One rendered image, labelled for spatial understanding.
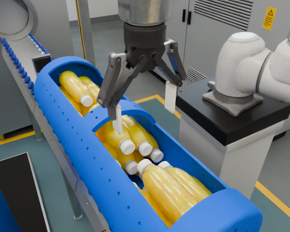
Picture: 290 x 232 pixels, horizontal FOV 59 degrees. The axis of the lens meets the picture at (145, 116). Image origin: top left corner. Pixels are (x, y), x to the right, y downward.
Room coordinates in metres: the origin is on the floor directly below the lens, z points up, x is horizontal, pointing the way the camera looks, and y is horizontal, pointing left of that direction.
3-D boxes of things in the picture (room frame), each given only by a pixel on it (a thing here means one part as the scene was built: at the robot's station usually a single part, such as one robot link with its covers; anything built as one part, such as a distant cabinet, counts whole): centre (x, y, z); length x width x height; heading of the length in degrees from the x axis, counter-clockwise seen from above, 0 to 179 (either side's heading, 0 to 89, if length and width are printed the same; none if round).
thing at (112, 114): (0.41, 0.07, 1.37); 0.03 x 0.01 x 0.05; 124
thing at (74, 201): (1.06, 0.47, 0.31); 0.06 x 0.06 x 0.63; 33
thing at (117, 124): (0.42, 0.06, 1.34); 0.03 x 0.01 x 0.07; 34
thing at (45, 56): (1.34, 0.57, 1.00); 0.10 x 0.04 x 0.15; 123
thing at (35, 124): (1.88, 1.01, 0.31); 0.06 x 0.06 x 0.63; 33
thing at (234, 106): (0.94, -0.35, 1.10); 0.22 x 0.18 x 0.06; 35
